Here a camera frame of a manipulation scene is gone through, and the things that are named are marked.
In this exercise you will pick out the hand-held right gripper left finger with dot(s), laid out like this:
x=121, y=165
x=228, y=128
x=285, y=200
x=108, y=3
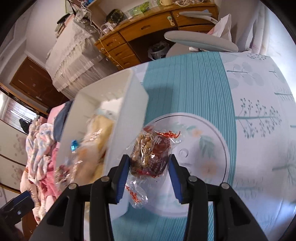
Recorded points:
x=122, y=178

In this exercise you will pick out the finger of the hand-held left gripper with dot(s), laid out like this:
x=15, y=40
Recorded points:
x=23, y=197

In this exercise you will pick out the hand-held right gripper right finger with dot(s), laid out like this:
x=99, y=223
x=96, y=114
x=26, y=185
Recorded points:
x=175, y=180

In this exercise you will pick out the red clear nut packet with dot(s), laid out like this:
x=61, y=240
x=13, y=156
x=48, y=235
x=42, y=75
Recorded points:
x=150, y=157

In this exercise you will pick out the small blue white snack packet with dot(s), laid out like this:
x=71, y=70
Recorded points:
x=74, y=146

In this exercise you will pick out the white plastic storage box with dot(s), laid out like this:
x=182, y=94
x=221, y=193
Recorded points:
x=131, y=111

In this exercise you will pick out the pink towel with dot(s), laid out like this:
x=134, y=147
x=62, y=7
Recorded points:
x=50, y=185

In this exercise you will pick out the floral quilt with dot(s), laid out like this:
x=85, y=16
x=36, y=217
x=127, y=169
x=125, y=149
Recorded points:
x=39, y=143

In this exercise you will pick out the white sliding wardrobe door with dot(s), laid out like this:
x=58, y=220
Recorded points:
x=9, y=139

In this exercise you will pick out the navy blue cloth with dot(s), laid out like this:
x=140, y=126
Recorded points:
x=61, y=122

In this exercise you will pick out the pink bedsheet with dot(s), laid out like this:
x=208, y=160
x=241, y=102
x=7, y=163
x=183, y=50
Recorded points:
x=53, y=113

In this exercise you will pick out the white lace covered cabinet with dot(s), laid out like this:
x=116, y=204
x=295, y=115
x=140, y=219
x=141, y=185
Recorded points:
x=74, y=62

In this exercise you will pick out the trash bin with plastic liner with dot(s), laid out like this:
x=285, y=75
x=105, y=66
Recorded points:
x=158, y=51

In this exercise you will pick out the grey office chair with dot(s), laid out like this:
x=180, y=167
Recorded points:
x=198, y=40

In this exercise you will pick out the white power strip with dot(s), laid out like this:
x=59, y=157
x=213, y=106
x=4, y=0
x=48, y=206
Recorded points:
x=107, y=28

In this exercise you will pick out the wooden desk with drawers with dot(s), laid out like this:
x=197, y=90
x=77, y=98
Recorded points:
x=143, y=26

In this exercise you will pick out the white plastic bag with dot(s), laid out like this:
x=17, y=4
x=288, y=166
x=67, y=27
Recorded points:
x=222, y=27

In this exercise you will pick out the black patterned bag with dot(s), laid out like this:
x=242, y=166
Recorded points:
x=115, y=16

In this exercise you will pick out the stack of books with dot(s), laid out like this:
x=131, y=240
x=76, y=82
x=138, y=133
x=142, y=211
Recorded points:
x=64, y=23

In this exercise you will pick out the floral fabric pouch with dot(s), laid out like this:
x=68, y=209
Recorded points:
x=81, y=15

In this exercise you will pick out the green tissue pack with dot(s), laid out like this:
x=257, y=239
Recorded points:
x=138, y=8

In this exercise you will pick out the cream mug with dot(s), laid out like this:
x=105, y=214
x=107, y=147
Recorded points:
x=166, y=2

